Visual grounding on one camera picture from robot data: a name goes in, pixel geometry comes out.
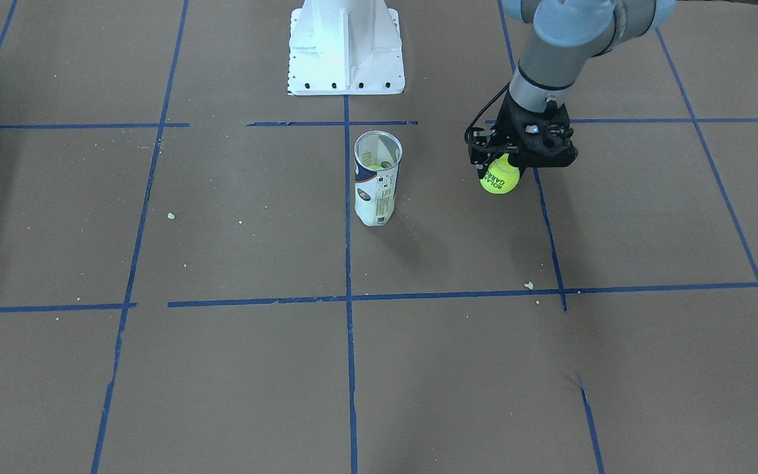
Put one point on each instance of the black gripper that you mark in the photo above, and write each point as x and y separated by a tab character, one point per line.
482	157

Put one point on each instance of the white tennis ball can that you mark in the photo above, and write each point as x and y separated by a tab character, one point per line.
378	156

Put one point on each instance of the yellow tennis ball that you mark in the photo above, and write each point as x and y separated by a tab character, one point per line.
501	176

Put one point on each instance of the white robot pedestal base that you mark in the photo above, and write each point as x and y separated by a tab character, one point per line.
345	47

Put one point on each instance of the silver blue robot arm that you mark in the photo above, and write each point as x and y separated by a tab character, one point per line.
563	38

